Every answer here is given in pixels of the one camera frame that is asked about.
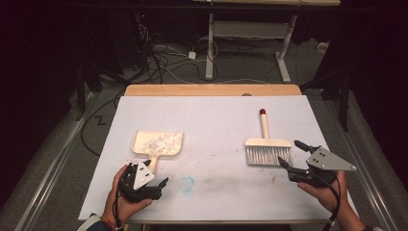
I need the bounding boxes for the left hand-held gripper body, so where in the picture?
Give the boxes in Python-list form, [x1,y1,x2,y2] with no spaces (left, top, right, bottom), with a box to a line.
[118,161,162,204]

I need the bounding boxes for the person's left hand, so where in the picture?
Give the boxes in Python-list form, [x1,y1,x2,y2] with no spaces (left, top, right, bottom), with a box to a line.
[102,165,153,225]

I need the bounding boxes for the cream brush with red cap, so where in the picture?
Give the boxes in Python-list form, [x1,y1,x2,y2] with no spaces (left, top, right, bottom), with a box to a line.
[244,108,293,167]

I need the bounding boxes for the right hand-held gripper black cable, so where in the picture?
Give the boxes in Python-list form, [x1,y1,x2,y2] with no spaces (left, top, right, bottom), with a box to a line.
[312,172,342,231]

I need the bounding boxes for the tangle of floor cables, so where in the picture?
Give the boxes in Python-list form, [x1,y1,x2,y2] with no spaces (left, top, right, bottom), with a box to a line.
[136,22,277,85]

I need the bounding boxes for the left hand-held gripper black cable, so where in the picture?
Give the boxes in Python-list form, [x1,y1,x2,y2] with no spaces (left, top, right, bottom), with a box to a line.
[113,179,125,231]

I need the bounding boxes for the metal floor rail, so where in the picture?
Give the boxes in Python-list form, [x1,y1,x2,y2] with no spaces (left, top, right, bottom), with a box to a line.
[322,95,400,231]
[13,91,94,231]

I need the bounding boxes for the hand-held gripper black cable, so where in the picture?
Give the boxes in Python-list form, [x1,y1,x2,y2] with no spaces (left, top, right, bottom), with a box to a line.
[312,172,342,231]
[113,179,125,231]

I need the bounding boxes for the pile of white paper scraps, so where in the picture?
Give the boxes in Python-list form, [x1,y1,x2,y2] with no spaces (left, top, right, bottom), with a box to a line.
[142,134,183,156]

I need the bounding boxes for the black metal stand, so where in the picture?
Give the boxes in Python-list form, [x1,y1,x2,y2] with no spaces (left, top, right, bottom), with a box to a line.
[74,64,89,122]

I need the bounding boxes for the white table cover sheet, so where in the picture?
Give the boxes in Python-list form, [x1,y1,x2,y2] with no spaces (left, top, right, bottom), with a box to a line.
[78,94,359,221]

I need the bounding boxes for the person's right hand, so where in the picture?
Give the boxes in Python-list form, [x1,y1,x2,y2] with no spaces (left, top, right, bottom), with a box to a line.
[296,170,349,214]

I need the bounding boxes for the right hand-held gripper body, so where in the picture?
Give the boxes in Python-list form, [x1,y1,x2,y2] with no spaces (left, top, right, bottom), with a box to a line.
[287,145,358,189]

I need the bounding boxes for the black floor cable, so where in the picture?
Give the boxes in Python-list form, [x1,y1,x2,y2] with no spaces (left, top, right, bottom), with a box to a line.
[80,90,127,158]

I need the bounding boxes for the white table frame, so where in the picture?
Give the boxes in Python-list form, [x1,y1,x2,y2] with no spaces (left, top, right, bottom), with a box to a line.
[191,0,342,85]

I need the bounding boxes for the cream plastic dustpan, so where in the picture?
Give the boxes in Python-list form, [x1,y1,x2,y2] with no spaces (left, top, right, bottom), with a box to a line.
[131,129,185,175]

